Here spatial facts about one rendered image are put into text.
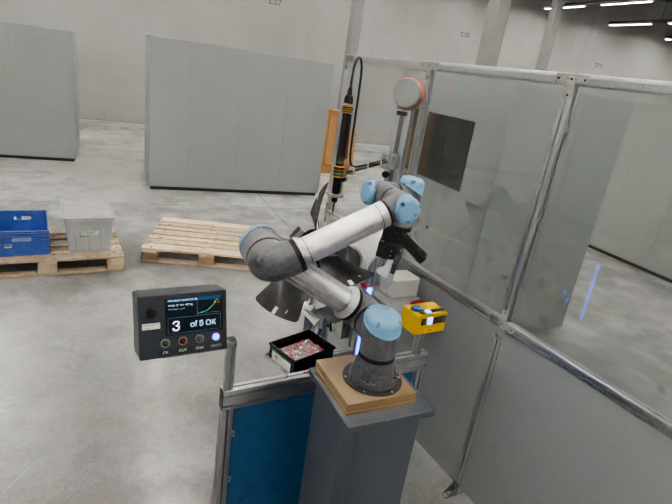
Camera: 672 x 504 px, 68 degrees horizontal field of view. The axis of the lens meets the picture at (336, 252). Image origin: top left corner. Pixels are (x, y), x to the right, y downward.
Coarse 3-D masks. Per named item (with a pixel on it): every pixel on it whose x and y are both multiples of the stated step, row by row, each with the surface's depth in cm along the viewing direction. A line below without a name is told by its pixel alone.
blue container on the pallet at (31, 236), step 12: (0, 216) 445; (12, 216) 450; (36, 216) 459; (0, 228) 448; (12, 228) 453; (24, 228) 458; (36, 228) 462; (48, 228) 419; (0, 240) 401; (12, 240) 436; (24, 240) 440; (36, 240) 414; (48, 240) 419; (0, 252) 403; (12, 252) 408; (24, 252) 413; (36, 252) 417; (48, 252) 421
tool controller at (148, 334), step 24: (168, 288) 154; (192, 288) 154; (216, 288) 155; (144, 312) 142; (168, 312) 146; (192, 312) 149; (216, 312) 153; (144, 336) 143; (168, 336) 146; (192, 336) 150
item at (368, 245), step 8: (376, 232) 240; (360, 240) 243; (368, 240) 240; (376, 240) 236; (360, 248) 240; (368, 248) 236; (376, 248) 233; (368, 256) 233; (376, 256) 231; (368, 264) 230; (304, 304) 240; (304, 312) 237; (312, 320) 230; (320, 320) 228
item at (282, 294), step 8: (264, 288) 218; (272, 288) 217; (280, 288) 216; (288, 288) 216; (296, 288) 216; (256, 296) 218; (264, 296) 216; (272, 296) 215; (280, 296) 215; (288, 296) 215; (296, 296) 215; (304, 296) 215; (264, 304) 215; (272, 304) 214; (280, 304) 213; (288, 304) 213; (296, 304) 213; (280, 312) 212; (296, 312) 212; (288, 320) 210; (296, 320) 210
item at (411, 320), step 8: (416, 304) 208; (424, 304) 209; (432, 304) 210; (408, 312) 203; (416, 312) 200; (432, 312) 202; (440, 312) 204; (408, 320) 203; (416, 320) 198; (408, 328) 203; (416, 328) 200; (424, 328) 202; (432, 328) 204; (440, 328) 207
